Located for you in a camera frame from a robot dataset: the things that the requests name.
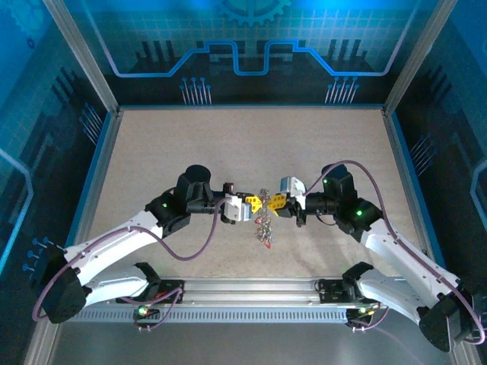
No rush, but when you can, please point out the large keyring with silver keys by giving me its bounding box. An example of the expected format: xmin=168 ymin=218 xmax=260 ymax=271
xmin=253 ymin=187 xmax=277 ymax=249

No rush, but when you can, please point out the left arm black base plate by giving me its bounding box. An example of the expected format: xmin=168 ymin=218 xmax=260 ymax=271
xmin=116 ymin=279 xmax=186 ymax=305

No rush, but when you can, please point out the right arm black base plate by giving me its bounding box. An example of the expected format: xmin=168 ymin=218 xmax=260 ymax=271
xmin=317 ymin=279 xmax=387 ymax=305

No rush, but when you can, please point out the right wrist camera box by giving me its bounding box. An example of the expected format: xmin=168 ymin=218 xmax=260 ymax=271
xmin=279 ymin=176 xmax=307 ymax=208

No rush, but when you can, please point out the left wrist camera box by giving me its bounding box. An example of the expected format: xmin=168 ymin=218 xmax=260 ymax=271
xmin=224 ymin=193 xmax=253 ymax=222

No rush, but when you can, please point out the arm base connector with light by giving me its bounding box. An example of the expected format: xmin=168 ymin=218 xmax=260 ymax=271
xmin=135 ymin=302 xmax=161 ymax=319
xmin=345 ymin=303 xmax=377 ymax=319

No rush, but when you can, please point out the grey metal shelf panel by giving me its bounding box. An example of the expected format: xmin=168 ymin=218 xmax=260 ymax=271
xmin=22 ymin=321 xmax=480 ymax=365

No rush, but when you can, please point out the aluminium mounting rail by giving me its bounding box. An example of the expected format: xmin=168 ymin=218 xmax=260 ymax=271
xmin=81 ymin=276 xmax=427 ymax=311

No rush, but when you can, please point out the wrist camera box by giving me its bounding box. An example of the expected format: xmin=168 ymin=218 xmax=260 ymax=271
xmin=279 ymin=176 xmax=307 ymax=208
xmin=224 ymin=193 xmax=253 ymax=222

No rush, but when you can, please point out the aluminium table side rail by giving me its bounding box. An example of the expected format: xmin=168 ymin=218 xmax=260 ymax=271
xmin=381 ymin=108 xmax=446 ymax=267
xmin=64 ymin=108 xmax=125 ymax=252

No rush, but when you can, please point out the aluminium table end rail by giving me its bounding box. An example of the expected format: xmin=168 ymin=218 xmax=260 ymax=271
xmin=119 ymin=104 xmax=386 ymax=112

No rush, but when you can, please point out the slotted grey cable duct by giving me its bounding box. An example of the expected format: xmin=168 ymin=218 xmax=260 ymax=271
xmin=78 ymin=308 xmax=349 ymax=324

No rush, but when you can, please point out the aluminium frame post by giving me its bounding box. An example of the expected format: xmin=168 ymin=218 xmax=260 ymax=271
xmin=42 ymin=0 xmax=123 ymax=115
xmin=383 ymin=0 xmax=460 ymax=115

